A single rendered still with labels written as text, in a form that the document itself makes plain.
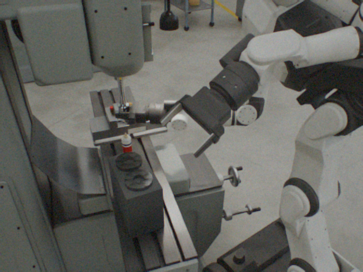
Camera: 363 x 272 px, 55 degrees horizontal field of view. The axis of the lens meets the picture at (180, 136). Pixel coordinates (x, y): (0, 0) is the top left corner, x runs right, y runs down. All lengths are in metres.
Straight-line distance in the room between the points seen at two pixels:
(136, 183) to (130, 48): 0.45
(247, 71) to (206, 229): 1.22
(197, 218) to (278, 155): 1.48
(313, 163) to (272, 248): 0.59
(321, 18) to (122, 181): 0.75
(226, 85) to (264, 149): 2.41
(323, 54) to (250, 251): 1.02
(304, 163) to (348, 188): 1.79
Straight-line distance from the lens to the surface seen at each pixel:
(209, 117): 0.74
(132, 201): 1.10
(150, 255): 1.18
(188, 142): 3.14
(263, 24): 1.03
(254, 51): 0.78
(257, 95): 1.37
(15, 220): 1.49
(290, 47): 0.79
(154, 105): 1.40
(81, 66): 1.21
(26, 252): 1.62
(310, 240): 1.38
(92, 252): 1.77
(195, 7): 5.76
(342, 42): 0.85
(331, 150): 1.16
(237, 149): 3.09
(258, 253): 1.63
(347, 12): 0.92
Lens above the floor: 1.89
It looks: 36 degrees down
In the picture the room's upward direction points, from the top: straight up
